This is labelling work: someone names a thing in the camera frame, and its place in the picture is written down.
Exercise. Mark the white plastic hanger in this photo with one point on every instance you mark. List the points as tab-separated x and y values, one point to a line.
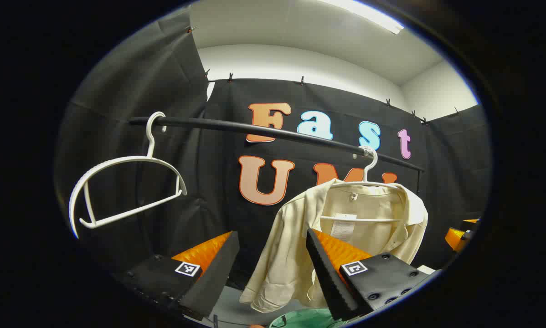
151	141
368	168

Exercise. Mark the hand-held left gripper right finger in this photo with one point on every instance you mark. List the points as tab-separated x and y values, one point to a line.
327	278

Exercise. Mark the green laundry hamper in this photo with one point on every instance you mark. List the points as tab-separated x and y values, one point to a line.
305	319

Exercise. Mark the white flat board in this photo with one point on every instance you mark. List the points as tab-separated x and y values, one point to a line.
425	269

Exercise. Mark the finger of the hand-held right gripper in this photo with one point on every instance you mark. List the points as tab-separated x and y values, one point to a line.
455	238

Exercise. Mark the black backdrop cloth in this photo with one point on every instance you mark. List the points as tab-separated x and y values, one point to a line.
209	182

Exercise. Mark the black clothes rack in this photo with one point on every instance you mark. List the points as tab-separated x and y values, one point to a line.
254	129

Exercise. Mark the cream shirt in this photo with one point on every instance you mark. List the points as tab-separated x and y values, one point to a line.
296	237

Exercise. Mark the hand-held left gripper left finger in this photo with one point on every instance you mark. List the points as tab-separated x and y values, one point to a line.
213	278

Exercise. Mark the ceiling light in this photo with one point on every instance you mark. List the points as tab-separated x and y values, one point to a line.
368	13

